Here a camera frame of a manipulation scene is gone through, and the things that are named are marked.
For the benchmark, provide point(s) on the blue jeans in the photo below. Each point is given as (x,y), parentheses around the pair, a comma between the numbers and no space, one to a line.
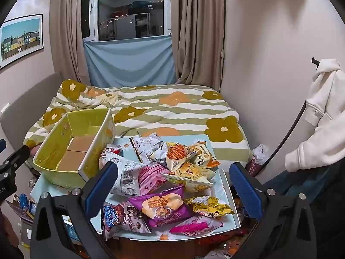
(296,180)

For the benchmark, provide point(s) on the green cardboard box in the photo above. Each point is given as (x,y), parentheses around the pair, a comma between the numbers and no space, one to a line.
(51,148)

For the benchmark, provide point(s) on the red and white snack packet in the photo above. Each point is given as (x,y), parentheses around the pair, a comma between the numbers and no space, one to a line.
(114,149)

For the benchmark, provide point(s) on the white snack packet dark edge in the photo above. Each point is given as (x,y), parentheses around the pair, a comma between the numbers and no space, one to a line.
(145,144)

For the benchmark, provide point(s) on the white wall socket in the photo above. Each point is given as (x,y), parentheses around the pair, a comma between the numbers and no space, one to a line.
(5,108)

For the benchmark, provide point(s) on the blue cloth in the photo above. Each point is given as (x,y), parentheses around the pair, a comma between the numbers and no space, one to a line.
(129,62)

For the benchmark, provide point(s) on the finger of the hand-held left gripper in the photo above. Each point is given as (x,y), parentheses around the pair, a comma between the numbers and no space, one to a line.
(17,157)
(2,145)

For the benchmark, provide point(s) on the pink patterned packet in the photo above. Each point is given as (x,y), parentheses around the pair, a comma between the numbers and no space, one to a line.
(253,167)

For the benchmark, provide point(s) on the beige curtain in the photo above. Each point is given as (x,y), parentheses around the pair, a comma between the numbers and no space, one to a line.
(196,32)
(67,32)

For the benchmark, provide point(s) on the magenta snack packet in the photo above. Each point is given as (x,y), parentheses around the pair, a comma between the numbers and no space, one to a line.
(196,225)

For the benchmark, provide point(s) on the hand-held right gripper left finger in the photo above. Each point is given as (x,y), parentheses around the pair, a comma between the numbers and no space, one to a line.
(101,191)

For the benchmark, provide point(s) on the pink striped snack packet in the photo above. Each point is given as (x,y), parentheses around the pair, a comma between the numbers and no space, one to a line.
(151,178)

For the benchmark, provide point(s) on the black wall hook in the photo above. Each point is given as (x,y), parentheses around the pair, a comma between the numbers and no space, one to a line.
(315,62)

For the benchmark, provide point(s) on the white chocolate cookie packet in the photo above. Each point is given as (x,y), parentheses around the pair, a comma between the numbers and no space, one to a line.
(121,215)

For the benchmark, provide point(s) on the wall poster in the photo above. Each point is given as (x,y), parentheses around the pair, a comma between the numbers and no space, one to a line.
(21,37)

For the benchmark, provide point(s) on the purple snack packet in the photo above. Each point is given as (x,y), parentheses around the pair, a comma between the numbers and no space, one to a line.
(161,203)

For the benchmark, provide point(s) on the grey padded headboard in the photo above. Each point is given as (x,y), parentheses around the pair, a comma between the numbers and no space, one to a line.
(24,105)

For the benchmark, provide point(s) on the triangular orange sticks snack packet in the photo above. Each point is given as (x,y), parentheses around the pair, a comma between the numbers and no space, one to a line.
(175,153)

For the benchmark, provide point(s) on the white hoodie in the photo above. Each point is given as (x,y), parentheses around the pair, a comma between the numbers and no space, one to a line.
(323,113)

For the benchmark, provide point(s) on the green striped floral blanket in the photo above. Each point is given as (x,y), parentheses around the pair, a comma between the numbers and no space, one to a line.
(175,113)

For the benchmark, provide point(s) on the cream snack packet orange bottom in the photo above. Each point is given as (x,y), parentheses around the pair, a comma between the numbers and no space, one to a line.
(200,156)

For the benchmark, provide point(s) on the yellow corn snack packet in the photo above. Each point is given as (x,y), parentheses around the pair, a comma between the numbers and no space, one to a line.
(188,176)

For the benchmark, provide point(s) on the large white grey snack packet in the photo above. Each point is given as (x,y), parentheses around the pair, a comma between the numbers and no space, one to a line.
(126,175)

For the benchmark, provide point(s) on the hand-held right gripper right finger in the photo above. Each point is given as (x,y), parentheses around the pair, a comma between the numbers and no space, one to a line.
(245,191)

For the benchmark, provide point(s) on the yellow and black snack packet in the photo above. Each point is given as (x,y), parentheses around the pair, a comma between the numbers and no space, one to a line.
(209,206)

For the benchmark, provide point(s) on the window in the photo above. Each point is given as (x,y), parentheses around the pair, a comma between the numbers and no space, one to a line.
(121,10)

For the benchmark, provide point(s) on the blue cookie packet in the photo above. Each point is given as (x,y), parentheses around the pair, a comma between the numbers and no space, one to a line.
(24,202)

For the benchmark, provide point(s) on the white plastic bag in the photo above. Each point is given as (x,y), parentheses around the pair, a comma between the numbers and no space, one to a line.
(260,152)

